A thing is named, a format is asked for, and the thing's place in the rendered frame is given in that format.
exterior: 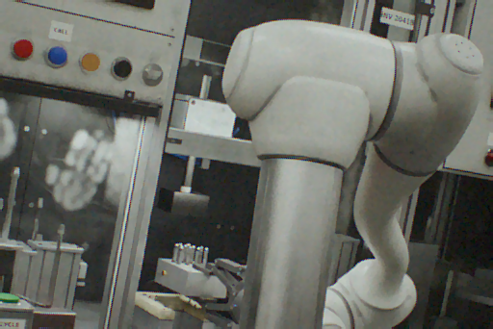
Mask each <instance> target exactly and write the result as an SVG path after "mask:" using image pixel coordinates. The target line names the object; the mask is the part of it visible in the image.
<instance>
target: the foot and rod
mask: <svg viewBox="0 0 493 329"><path fill-rule="evenodd" d="M195 160H196V157H192V156H187V161H186V165H185V169H184V173H183V182H182V187H181V190H175V189H169V188H163V187H161V190H160V195H159V199H158V203H157V209H161V210H163V211H165V212H168V213H169V214H179V215H190V216H197V217H206V214H207V209H208V205H209V201H210V196H207V195H205V194H200V193H198V192H195V191H191V184H192V180H193V177H194V172H195Z"/></svg>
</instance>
